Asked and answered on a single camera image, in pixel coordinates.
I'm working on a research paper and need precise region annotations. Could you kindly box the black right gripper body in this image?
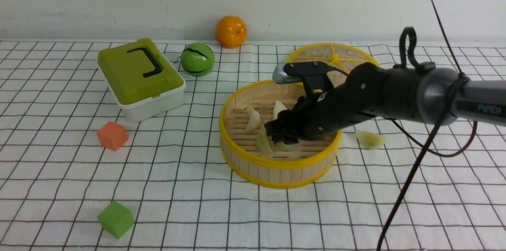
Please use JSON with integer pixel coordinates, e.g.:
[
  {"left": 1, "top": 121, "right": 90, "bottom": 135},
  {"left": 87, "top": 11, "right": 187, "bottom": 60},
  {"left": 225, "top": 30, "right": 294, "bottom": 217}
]
[{"left": 264, "top": 65, "right": 386, "bottom": 144}]

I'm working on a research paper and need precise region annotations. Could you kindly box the white dumpling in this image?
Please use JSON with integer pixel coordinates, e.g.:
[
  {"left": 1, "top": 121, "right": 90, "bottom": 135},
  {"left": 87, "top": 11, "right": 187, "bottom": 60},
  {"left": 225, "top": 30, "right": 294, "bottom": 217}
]
[
  {"left": 245, "top": 106, "right": 261, "bottom": 132},
  {"left": 272, "top": 100, "right": 287, "bottom": 120}
]

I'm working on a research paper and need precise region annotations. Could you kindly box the green dumpling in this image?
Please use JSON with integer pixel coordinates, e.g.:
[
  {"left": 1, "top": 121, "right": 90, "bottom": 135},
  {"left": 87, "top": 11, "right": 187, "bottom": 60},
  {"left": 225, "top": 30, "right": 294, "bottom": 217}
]
[
  {"left": 355, "top": 130, "right": 386, "bottom": 150},
  {"left": 255, "top": 130, "right": 273, "bottom": 156},
  {"left": 274, "top": 142, "right": 298, "bottom": 152}
]

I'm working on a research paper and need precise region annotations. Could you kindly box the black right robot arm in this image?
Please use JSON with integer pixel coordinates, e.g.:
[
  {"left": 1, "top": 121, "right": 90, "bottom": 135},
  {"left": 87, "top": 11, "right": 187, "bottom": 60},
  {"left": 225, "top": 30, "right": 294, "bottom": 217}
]
[{"left": 264, "top": 62, "right": 506, "bottom": 144}]

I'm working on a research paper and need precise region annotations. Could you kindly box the woven bamboo steamer lid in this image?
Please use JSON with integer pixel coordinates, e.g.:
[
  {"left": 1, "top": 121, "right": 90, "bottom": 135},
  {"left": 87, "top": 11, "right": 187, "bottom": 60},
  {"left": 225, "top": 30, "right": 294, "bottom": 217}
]
[{"left": 286, "top": 43, "right": 380, "bottom": 73}]

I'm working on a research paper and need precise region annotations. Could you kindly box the orange toy fruit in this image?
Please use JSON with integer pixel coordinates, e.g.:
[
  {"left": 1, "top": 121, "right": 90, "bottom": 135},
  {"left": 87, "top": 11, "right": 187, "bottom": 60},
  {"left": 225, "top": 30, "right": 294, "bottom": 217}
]
[{"left": 215, "top": 15, "right": 248, "bottom": 49}]

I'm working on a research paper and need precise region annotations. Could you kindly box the green toy ball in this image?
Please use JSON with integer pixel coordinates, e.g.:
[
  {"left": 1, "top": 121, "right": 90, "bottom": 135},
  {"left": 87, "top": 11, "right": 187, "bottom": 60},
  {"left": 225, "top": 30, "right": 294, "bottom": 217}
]
[{"left": 180, "top": 42, "right": 215, "bottom": 77}]

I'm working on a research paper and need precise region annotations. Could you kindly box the green white lunch box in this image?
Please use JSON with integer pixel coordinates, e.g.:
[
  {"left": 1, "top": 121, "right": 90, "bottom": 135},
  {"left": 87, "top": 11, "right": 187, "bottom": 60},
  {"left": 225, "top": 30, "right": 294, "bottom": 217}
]
[{"left": 96, "top": 38, "right": 186, "bottom": 123}]

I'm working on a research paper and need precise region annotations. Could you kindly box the orange foam cube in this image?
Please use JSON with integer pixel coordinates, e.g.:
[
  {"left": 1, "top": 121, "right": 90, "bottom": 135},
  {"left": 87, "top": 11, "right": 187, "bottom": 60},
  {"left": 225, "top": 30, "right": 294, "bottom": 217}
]
[{"left": 96, "top": 121, "right": 129, "bottom": 151}]

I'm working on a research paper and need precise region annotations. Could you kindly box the green foam cube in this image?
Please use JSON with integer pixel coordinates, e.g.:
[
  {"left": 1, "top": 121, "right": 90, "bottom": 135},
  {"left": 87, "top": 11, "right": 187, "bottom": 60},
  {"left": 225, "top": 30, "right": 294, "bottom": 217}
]
[{"left": 97, "top": 201, "right": 134, "bottom": 240}]

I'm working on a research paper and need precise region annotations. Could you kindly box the white checkered tablecloth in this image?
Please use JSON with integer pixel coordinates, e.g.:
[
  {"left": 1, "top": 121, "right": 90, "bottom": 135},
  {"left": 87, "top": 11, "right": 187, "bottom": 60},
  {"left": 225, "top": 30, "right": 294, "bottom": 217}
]
[{"left": 0, "top": 41, "right": 506, "bottom": 251}]

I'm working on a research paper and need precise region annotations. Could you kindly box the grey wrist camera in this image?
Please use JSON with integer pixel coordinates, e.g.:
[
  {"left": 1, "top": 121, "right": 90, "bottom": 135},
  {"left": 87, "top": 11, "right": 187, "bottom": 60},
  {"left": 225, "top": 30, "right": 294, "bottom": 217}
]
[{"left": 272, "top": 61, "right": 348, "bottom": 97}]

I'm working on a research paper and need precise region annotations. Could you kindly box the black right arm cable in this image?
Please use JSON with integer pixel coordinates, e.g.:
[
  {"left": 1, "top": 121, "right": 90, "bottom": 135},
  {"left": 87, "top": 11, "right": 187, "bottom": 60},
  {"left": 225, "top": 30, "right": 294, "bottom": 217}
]
[{"left": 376, "top": 0, "right": 478, "bottom": 251}]

